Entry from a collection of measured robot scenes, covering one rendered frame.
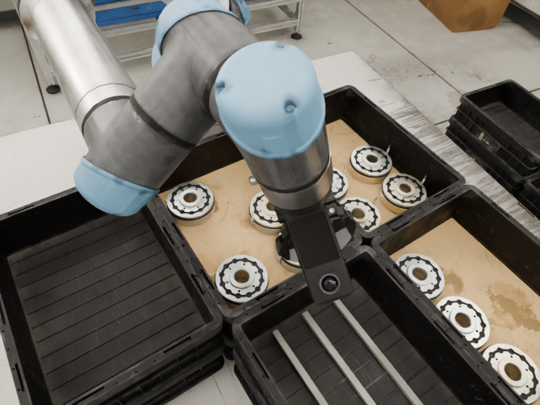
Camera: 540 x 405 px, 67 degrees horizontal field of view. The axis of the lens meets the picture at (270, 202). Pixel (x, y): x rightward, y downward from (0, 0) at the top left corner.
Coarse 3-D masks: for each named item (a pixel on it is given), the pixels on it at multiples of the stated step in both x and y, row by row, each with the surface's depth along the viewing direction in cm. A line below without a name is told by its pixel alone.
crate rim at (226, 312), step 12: (204, 144) 91; (156, 204) 80; (168, 216) 78; (180, 240) 75; (360, 240) 77; (192, 252) 73; (192, 264) 72; (204, 276) 71; (300, 276) 72; (216, 288) 69; (216, 300) 68; (252, 300) 68; (264, 300) 69; (228, 312) 67; (240, 312) 67
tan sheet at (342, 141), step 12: (336, 132) 111; (348, 132) 112; (336, 144) 108; (348, 144) 108; (360, 144) 109; (336, 156) 105; (348, 156) 106; (336, 168) 103; (348, 180) 100; (348, 192) 98; (360, 192) 98; (372, 192) 98; (384, 216) 94
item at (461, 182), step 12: (324, 96) 104; (360, 96) 105; (408, 132) 98; (420, 144) 95; (432, 156) 93; (444, 168) 91; (444, 192) 86; (336, 204) 82; (420, 204) 84; (396, 216) 82; (408, 216) 82; (360, 228) 79; (384, 228) 79
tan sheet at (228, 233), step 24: (240, 168) 101; (168, 192) 94; (216, 192) 95; (240, 192) 96; (216, 216) 91; (240, 216) 91; (192, 240) 87; (216, 240) 87; (240, 240) 88; (264, 240) 88; (216, 264) 84; (264, 264) 84
